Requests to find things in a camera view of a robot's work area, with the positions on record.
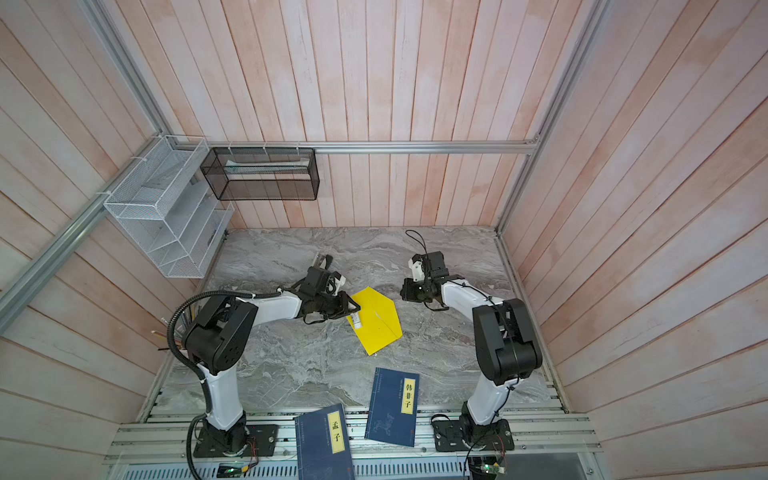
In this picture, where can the aluminium frame rail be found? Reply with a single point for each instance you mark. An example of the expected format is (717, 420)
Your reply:
(376, 147)

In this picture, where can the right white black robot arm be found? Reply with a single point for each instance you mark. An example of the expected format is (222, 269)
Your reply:
(506, 348)

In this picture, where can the blue book on rail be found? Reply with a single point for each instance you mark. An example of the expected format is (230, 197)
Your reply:
(322, 442)

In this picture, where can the white wire mesh shelf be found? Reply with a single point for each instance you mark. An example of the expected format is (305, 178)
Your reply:
(168, 209)

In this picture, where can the black mesh basket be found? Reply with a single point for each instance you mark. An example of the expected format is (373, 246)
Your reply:
(262, 173)

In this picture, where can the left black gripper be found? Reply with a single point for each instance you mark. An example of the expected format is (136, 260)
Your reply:
(344, 308)

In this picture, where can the blue book on table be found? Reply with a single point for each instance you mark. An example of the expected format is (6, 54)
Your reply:
(393, 407)

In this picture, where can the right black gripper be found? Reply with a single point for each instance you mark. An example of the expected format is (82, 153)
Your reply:
(407, 290)

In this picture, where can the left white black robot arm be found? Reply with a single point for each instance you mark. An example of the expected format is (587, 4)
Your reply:
(208, 333)

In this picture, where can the yellow envelope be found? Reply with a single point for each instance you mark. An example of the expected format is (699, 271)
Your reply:
(380, 322)

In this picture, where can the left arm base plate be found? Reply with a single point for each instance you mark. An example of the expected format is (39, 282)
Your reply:
(239, 442)

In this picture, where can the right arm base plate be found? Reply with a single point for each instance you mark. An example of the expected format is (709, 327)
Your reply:
(463, 435)

